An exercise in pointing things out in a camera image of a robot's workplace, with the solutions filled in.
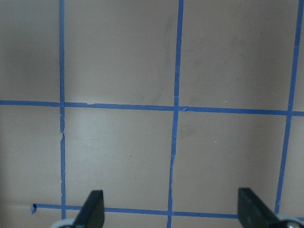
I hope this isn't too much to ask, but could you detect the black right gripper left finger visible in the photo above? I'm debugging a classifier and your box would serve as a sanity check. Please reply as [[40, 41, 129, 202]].
[[72, 190, 105, 228]]

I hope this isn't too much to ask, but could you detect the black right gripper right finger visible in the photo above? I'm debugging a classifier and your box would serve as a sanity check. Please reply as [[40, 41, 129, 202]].
[[237, 187, 304, 228]]

